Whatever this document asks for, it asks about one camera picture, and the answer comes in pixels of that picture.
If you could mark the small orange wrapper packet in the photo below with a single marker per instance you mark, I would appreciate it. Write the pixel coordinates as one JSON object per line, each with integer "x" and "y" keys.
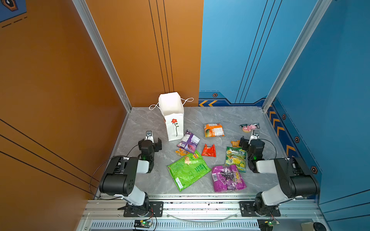
{"x": 235, "y": 143}

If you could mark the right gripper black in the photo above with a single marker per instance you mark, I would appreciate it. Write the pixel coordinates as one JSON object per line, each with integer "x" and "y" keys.
{"x": 243, "y": 144}

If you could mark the small orange yellow candy packet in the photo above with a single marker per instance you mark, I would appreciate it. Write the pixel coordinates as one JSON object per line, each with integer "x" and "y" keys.
{"x": 181, "y": 152}

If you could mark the black round object bottom right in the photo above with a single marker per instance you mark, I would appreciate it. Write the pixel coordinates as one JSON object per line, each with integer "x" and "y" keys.
{"x": 317, "y": 226}

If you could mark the purple small snack packet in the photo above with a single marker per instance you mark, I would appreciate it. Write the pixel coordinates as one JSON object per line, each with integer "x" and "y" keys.
{"x": 189, "y": 142}

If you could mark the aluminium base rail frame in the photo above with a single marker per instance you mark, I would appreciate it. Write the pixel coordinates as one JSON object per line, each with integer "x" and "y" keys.
{"x": 201, "y": 212}

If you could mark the red small snack packet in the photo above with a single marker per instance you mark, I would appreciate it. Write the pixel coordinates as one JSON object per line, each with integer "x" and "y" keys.
{"x": 209, "y": 151}

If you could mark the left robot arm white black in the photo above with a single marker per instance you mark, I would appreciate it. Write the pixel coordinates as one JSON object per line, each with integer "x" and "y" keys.
{"x": 120, "y": 175}

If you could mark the green yellow candy bag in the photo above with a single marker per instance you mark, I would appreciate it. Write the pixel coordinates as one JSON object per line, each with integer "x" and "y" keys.
{"x": 236, "y": 156}

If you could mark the left green circuit board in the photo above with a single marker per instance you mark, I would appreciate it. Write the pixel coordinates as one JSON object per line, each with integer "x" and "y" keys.
{"x": 142, "y": 224}

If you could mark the green circuit board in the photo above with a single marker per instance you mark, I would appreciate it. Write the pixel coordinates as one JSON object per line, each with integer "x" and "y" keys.
{"x": 272, "y": 223}
{"x": 142, "y": 224}

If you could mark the white paper bag with flowers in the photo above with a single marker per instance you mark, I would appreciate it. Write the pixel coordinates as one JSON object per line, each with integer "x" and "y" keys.
{"x": 171, "y": 106}

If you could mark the right green circuit board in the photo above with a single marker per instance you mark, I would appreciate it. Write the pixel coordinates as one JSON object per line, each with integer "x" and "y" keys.
{"x": 272, "y": 223}

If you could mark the orange snack packet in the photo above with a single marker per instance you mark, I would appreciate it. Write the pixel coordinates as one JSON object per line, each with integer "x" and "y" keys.
{"x": 213, "y": 130}

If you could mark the large green Lays chip bag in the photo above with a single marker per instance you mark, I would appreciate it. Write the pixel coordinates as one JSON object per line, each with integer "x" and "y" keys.
{"x": 188, "y": 169}

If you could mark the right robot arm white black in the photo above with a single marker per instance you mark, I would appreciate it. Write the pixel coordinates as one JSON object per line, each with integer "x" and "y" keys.
{"x": 295, "y": 179}

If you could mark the aluminium corner post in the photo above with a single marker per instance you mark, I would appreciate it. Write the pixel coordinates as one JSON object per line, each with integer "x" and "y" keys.
{"x": 92, "y": 29}
{"x": 309, "y": 28}

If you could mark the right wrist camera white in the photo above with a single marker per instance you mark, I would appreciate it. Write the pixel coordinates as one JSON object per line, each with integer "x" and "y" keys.
{"x": 254, "y": 135}

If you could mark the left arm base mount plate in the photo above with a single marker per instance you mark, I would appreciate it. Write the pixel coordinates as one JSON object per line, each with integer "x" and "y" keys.
{"x": 154, "y": 208}

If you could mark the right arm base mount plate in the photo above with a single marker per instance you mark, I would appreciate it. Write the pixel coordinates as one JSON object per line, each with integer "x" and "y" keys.
{"x": 251, "y": 209}

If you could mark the right aluminium corner post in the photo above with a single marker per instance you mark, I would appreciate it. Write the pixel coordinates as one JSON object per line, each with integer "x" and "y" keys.
{"x": 309, "y": 28}

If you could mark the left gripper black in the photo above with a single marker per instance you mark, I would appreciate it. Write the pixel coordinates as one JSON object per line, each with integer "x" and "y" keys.
{"x": 157, "y": 145}

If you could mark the magenta purple snack bag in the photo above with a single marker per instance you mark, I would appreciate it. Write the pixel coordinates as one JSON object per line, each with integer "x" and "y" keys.
{"x": 227, "y": 178}

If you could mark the left aluminium corner post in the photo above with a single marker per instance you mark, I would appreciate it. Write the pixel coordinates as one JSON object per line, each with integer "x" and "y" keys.
{"x": 92, "y": 29}

